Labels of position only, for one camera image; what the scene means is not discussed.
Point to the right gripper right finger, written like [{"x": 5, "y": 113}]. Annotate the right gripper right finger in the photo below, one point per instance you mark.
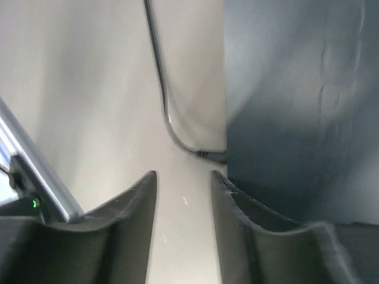
[{"x": 274, "y": 251}]

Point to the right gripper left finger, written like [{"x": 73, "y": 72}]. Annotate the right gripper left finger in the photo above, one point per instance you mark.
[{"x": 109, "y": 244}]

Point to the black network switch box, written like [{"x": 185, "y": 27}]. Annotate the black network switch box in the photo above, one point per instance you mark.
[{"x": 302, "y": 106}]

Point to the aluminium front rail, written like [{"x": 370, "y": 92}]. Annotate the aluminium front rail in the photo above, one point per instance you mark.
[{"x": 52, "y": 187}]

